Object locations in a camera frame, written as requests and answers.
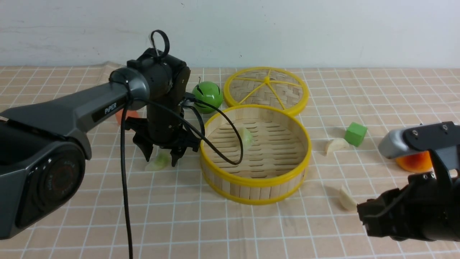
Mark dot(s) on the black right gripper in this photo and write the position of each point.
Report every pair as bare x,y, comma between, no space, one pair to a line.
419,211

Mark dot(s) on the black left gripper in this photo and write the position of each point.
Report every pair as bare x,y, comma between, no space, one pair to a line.
163,127

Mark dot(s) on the green dumpling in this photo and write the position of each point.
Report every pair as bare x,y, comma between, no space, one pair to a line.
247,137
159,162

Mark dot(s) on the white dumpling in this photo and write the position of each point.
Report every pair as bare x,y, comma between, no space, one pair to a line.
346,199
336,144

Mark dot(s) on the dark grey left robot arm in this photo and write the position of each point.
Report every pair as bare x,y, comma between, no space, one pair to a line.
44,146

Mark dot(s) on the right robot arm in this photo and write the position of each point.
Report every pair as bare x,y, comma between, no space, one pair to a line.
440,139

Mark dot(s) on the yellow-rimmed bamboo steamer tray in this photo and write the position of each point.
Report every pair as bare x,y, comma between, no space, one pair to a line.
272,169

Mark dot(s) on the woven bamboo steamer lid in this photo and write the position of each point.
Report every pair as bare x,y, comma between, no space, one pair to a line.
273,87

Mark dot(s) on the orange toy pear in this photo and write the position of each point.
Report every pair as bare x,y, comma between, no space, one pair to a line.
416,163

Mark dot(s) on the orange foam cube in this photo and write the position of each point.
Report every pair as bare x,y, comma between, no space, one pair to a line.
130,113

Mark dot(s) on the checkered beige tablecloth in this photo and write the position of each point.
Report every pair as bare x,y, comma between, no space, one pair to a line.
176,215

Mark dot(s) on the green toy apple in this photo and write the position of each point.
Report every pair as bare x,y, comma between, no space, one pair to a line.
210,93

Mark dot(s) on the green foam cube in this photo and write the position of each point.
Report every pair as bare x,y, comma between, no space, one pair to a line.
355,134

